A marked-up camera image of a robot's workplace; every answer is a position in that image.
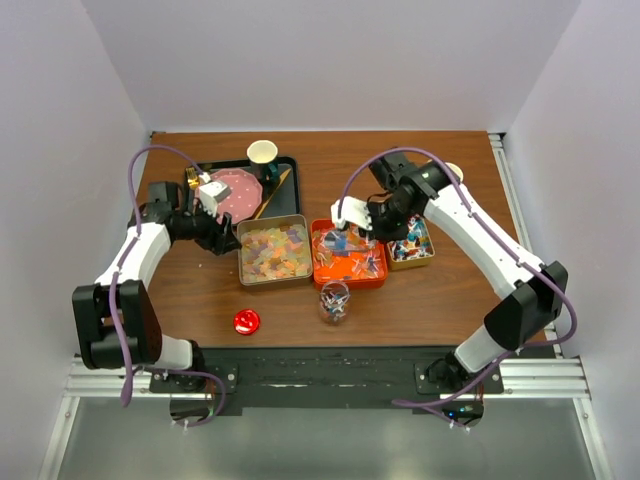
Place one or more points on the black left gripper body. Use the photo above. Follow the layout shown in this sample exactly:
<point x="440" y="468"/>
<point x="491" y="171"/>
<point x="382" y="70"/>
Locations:
<point x="198" y="227"/>

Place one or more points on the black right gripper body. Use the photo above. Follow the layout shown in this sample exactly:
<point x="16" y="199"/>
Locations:
<point x="388" y="220"/>

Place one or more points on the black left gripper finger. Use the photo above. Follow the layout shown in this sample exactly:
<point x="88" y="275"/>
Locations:
<point x="226" y="224"/>
<point x="223" y="243"/>

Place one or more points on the gold tin of lollipops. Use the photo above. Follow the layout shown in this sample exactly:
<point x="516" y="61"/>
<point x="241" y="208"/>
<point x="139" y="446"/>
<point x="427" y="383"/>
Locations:
<point x="415" y="250"/>

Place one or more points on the brown tin of gummies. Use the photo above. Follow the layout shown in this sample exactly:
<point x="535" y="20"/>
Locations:
<point x="275" y="252"/>

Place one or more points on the orange tin of lollipops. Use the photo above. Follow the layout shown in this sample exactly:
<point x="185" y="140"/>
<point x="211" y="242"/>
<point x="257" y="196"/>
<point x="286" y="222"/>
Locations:
<point x="357" y="269"/>

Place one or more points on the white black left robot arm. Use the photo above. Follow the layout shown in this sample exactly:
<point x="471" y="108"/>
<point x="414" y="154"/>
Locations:
<point x="116" y="324"/>

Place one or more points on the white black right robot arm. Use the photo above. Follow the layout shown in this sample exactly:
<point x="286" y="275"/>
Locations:
<point x="529" y="291"/>

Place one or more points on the pink polka dot plate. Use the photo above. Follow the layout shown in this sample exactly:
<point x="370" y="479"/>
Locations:
<point x="246" y="195"/>

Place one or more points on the gold fork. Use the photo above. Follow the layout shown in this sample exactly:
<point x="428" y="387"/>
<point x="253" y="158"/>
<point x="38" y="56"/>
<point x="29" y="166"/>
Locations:
<point x="192" y="177"/>

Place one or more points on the black rectangular tray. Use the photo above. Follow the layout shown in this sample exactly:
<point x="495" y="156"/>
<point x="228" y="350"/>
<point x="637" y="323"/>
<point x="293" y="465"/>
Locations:
<point x="286" y="202"/>

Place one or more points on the gold knife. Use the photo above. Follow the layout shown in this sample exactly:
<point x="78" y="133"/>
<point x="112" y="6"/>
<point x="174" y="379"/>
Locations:
<point x="276" y="189"/>

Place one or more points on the yellow mug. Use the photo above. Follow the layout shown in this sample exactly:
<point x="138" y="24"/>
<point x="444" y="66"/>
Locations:
<point x="456" y="170"/>

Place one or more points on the red jar lid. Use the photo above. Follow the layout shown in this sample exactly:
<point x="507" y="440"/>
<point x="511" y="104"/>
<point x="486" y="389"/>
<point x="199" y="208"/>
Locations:
<point x="246" y="322"/>

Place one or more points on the dark green white mug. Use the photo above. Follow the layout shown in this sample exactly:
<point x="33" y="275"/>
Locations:
<point x="262" y="155"/>

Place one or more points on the clear glass jar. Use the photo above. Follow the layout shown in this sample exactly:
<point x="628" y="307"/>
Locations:
<point x="334" y="301"/>

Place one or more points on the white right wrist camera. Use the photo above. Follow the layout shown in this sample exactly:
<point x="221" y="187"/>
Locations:
<point x="351" y="211"/>

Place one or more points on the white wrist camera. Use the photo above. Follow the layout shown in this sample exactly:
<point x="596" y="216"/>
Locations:
<point x="211" y="193"/>
<point x="351" y="211"/>

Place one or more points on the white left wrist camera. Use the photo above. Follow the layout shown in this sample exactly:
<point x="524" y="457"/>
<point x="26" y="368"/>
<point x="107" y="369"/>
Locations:
<point x="211" y="193"/>

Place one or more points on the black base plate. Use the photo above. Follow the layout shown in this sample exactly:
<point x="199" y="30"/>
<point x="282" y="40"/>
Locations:
<point x="332" y="377"/>

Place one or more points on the aluminium frame rail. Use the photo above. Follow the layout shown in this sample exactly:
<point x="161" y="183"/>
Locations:
<point x="520" y="378"/>

